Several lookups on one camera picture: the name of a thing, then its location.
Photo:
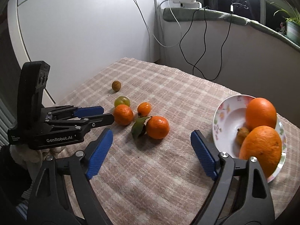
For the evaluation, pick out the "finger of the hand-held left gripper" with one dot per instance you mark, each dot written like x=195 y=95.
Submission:
x=91 y=110
x=103 y=119

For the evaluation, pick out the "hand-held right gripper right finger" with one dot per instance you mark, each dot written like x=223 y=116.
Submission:
x=202 y=154

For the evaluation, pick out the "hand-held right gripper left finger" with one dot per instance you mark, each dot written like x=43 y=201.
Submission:
x=99 y=154

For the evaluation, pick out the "medium orange tangerine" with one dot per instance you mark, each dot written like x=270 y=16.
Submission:
x=123 y=114

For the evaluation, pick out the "small brownish green fruit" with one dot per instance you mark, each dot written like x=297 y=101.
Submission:
x=116 y=85

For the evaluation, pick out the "small oval tangerine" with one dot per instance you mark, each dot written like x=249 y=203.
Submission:
x=144 y=109

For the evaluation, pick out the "small brown fruit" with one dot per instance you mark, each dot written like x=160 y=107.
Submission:
x=242 y=136

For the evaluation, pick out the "white floral plate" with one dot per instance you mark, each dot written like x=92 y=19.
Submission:
x=230 y=119

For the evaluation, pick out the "tangerine with green leaf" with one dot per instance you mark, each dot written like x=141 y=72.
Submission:
x=158 y=127

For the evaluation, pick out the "large orange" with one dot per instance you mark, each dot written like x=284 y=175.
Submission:
x=260 y=113
x=261 y=150

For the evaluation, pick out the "person's left forearm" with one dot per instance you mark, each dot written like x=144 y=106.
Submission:
x=25 y=155

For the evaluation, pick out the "plaid beige tablecloth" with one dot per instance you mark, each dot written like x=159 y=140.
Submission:
x=164 y=168

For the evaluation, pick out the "white cabinet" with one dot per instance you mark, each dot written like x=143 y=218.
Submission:
x=82 y=28

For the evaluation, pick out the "grey windowsill cushion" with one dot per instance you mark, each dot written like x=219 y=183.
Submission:
x=178 y=14

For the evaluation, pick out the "white power strip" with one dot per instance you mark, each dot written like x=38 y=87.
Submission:
x=185 y=1

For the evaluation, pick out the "small figurine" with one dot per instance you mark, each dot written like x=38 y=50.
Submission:
x=281 y=29

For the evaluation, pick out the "potted spider plant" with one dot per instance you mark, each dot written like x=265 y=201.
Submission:
x=293 y=31

